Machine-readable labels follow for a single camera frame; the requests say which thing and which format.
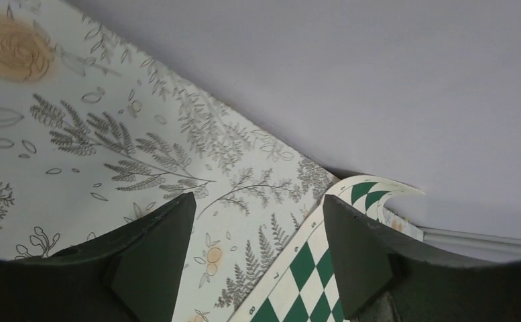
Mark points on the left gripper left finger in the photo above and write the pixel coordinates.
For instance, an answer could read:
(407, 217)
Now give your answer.
(132, 273)

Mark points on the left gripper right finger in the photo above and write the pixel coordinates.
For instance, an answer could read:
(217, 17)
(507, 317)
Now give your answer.
(384, 275)

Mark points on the green white chessboard mat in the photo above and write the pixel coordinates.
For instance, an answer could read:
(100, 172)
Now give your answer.
(300, 284)

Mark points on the floral table mat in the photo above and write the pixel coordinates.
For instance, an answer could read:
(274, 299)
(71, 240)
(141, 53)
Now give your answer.
(95, 134)

